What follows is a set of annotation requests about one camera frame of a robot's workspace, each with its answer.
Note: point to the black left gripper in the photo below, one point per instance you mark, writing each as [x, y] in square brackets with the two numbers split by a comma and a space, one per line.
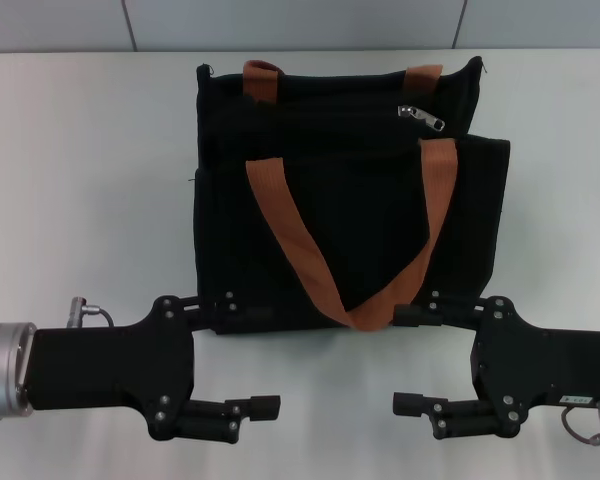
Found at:
[110, 365]

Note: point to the silver zipper pull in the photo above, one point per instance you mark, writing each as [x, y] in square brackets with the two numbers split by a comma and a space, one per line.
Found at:
[427, 120]

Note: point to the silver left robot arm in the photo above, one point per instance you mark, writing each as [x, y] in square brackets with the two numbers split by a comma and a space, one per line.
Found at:
[2, 370]

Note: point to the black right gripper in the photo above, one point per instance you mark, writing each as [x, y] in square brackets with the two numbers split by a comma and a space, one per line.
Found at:
[540, 365]

